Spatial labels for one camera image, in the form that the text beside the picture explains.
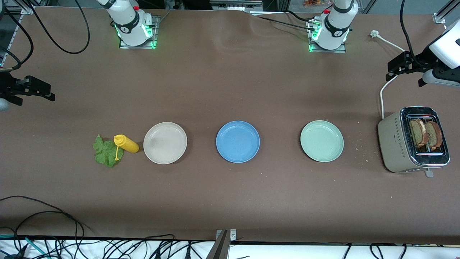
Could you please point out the beige and chrome toaster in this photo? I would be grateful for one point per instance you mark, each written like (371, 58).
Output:
(393, 144)

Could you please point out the grey metal mounting post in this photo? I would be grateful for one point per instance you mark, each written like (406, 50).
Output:
(222, 248)

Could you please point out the white plastic strip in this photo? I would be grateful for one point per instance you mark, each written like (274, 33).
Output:
(262, 13)

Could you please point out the green lettuce leaf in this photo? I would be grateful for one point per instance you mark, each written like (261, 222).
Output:
(104, 154)

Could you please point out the orange snack packet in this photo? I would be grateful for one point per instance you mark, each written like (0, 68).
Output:
(316, 3)

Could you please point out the brown bread slice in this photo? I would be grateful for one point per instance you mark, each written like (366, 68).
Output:
(435, 136)
(417, 133)

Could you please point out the beige round plate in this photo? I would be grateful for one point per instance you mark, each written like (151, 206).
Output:
(165, 143)

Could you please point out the aluminium frame corner bracket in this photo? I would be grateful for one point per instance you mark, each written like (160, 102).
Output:
(26, 10)

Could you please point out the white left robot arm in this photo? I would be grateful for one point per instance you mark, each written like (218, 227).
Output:
(332, 30)

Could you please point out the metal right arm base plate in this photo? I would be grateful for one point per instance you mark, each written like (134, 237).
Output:
(155, 25)

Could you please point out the pale green round plate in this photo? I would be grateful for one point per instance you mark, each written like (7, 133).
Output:
(322, 141)

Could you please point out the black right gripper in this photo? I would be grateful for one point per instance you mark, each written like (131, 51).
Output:
(5, 87)

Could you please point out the aluminium frame corner profile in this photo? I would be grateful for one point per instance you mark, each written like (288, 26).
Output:
(440, 17)

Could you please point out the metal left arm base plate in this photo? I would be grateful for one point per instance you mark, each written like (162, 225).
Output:
(329, 51)

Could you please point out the grey metal rack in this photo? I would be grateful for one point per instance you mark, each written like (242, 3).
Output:
(237, 4)

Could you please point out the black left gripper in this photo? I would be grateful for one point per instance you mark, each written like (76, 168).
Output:
(425, 59)

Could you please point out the aluminium table edge rail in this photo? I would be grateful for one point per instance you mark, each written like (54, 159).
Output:
(10, 36)

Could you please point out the blue round plate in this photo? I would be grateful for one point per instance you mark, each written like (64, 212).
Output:
(237, 141)

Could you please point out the yellow squeeze bottle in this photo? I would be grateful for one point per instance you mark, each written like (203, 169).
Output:
(127, 144)

